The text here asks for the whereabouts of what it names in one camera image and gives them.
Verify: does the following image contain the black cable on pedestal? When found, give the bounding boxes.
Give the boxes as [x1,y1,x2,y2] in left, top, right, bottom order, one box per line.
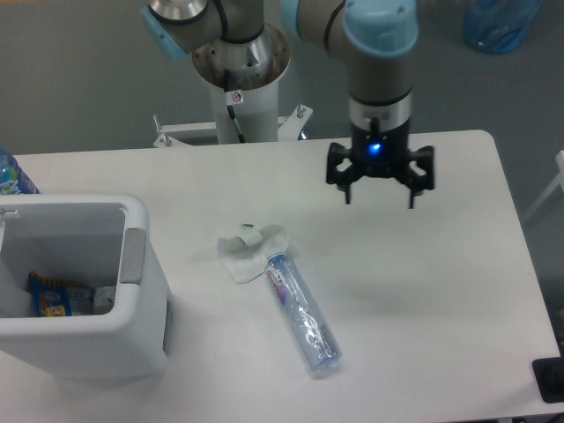
[222,69,247,144]

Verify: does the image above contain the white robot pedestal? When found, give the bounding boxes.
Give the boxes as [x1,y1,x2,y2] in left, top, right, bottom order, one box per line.
[153,24,313,147]

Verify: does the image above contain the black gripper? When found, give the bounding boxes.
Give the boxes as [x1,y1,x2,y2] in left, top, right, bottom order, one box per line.
[326,120,435,209]

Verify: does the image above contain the crumpled grey foil trash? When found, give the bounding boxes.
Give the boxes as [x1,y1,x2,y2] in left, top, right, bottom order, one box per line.
[66,286,116,315]

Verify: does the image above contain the white frame at right edge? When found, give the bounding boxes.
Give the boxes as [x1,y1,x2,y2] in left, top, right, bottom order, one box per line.
[522,150,563,225]

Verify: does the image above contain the blue labelled bottle at edge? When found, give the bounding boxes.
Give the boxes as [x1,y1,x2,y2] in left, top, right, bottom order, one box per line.
[1,149,41,195]

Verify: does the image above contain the orange blue snack wrapper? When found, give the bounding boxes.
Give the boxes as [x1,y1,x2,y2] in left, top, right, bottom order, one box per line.
[27,271,72,317]

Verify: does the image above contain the clear plastic water bottle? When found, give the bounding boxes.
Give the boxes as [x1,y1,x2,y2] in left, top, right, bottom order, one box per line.
[264,248,342,373]

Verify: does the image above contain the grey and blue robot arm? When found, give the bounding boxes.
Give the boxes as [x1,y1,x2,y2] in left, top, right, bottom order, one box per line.
[140,1,435,197]

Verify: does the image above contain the black device at table corner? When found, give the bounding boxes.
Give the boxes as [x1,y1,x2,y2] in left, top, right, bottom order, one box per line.
[532,357,563,404]

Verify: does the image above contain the white trash can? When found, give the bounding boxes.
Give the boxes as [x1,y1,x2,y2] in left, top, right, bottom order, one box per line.
[1,194,173,378]

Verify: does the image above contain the white tissue wrapper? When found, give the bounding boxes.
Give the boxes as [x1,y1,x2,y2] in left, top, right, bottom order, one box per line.
[217,223,290,285]

